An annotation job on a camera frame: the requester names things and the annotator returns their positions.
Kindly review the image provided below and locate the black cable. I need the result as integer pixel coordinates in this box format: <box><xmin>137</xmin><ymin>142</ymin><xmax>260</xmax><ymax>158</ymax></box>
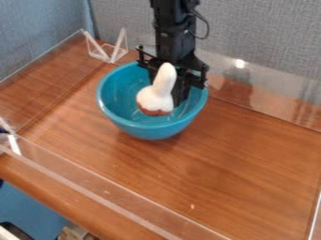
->
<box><xmin>187</xmin><ymin>8</ymin><xmax>211</xmax><ymax>40</ymax></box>

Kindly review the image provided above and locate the clear acrylic left barrier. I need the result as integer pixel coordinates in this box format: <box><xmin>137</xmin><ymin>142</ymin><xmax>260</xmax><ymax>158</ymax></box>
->
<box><xmin>0</xmin><ymin>29</ymin><xmax>101</xmax><ymax>98</ymax></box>

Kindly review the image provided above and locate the clear acrylic barrier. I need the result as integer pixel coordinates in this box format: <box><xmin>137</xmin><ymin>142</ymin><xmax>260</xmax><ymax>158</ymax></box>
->
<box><xmin>0</xmin><ymin>117</ymin><xmax>230</xmax><ymax>240</ymax></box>
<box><xmin>0</xmin><ymin>29</ymin><xmax>101</xmax><ymax>98</ymax></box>
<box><xmin>194</xmin><ymin>50</ymin><xmax>321</xmax><ymax>132</ymax></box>

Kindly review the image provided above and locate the plush mushroom toy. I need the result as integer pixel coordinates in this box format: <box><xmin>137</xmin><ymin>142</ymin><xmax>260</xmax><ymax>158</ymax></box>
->
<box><xmin>136</xmin><ymin>63</ymin><xmax>176</xmax><ymax>116</ymax></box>

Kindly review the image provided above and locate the clear acrylic back barrier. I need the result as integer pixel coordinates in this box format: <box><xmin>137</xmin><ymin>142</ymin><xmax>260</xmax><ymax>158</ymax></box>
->
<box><xmin>194</xmin><ymin>50</ymin><xmax>321</xmax><ymax>132</ymax></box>

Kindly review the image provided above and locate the blue bowl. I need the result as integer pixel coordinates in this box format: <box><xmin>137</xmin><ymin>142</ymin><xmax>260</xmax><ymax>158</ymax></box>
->
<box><xmin>95</xmin><ymin>62</ymin><xmax>208</xmax><ymax>141</ymax></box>

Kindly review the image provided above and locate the clear acrylic front barrier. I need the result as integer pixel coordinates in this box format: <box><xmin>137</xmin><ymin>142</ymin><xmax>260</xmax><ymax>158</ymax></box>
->
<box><xmin>0</xmin><ymin>117</ymin><xmax>230</xmax><ymax>240</ymax></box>

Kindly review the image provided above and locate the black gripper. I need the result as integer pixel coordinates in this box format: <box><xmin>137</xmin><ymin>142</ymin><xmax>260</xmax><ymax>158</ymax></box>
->
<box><xmin>136</xmin><ymin>0</ymin><xmax>210</xmax><ymax>107</ymax></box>

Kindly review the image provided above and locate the clear acrylic corner bracket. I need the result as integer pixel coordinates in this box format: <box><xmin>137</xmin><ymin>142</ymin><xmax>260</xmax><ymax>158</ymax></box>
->
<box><xmin>83</xmin><ymin>28</ymin><xmax>129</xmax><ymax>64</ymax></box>

